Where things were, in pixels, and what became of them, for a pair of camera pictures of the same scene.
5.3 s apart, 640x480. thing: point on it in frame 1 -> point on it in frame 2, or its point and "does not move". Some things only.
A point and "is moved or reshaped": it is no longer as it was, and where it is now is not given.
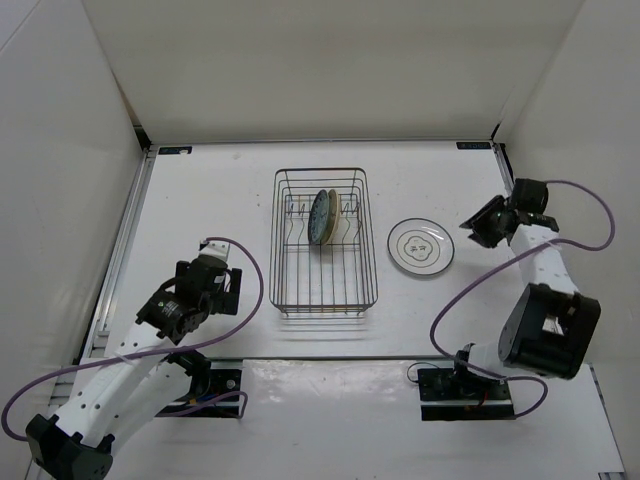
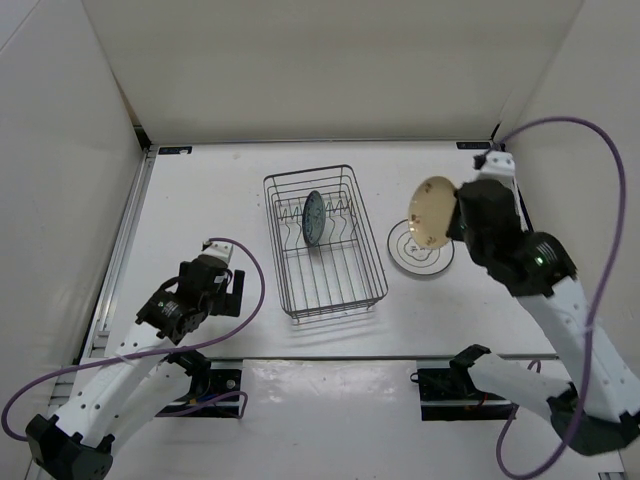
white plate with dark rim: [421, 246] does not move
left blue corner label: [174, 150] does not move
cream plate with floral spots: [333, 216] -> [431, 211]
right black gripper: [477, 222] -> [453, 231]
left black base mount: [208, 380] does not move
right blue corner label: [471, 145] does not move
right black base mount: [448, 394] does not move
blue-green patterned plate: [318, 217] is moved or reshaped
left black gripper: [227, 301] does not move
